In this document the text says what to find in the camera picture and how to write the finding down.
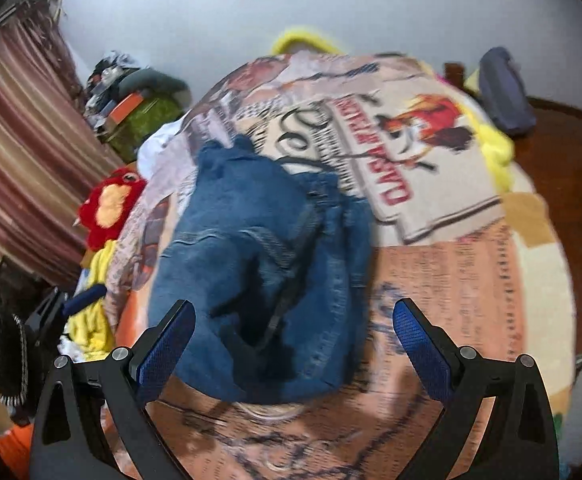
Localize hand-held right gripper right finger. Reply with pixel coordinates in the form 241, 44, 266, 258
392, 297, 560, 480

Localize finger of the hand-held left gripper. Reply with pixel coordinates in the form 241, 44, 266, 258
24, 284, 108, 342

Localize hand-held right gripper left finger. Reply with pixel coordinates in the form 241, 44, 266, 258
30, 299, 197, 480

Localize blue denim jeans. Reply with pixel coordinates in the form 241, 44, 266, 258
147, 140, 378, 406

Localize printed blanket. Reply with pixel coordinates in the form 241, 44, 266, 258
104, 52, 528, 480

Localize red plush toy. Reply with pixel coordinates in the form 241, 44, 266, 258
72, 167, 148, 252

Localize cream and green blanket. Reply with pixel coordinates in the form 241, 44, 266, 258
496, 160, 575, 411

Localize orange cloth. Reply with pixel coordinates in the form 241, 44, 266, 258
0, 421, 38, 480

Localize striped curtain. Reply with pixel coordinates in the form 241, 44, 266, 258
0, 0, 124, 288

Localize white cloth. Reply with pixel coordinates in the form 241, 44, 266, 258
135, 119, 193, 177

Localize green textured box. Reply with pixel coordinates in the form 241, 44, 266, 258
108, 92, 183, 162

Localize orange box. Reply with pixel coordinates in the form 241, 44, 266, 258
108, 90, 148, 124

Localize grey cloth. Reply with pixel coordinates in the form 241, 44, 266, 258
115, 69, 190, 107

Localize dark blue bag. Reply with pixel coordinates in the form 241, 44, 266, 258
477, 47, 538, 137

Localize wooden chair back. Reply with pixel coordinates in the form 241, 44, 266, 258
443, 62, 468, 92

